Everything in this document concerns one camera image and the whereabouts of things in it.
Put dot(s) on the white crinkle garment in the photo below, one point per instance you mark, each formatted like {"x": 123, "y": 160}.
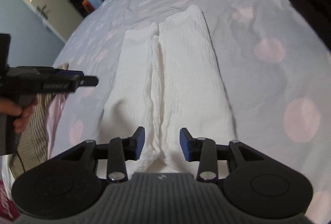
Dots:
{"x": 167, "y": 79}

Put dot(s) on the grey pink-dotted bed sheet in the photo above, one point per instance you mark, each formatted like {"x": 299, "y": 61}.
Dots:
{"x": 275, "y": 69}

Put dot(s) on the striped beige garment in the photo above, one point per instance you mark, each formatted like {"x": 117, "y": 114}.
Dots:
{"x": 36, "y": 143}

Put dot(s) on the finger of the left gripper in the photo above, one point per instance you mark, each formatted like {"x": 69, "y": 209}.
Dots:
{"x": 89, "y": 81}

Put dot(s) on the person's left hand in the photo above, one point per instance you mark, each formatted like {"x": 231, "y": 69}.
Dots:
{"x": 22, "y": 115}

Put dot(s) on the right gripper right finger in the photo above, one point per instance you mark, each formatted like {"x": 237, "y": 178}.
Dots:
{"x": 191, "y": 147}

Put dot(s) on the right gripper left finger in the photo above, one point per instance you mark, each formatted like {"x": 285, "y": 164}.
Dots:
{"x": 136, "y": 144}

